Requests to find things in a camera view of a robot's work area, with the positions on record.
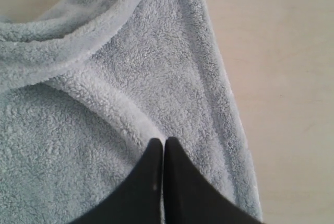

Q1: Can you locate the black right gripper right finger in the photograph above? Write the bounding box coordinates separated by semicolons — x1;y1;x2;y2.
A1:
163;137;260;224

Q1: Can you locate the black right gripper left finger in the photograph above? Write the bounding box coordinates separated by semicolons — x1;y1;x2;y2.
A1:
72;138;163;224

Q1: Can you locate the light blue fluffy towel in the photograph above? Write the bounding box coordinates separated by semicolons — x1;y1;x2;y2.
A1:
1;0;263;223

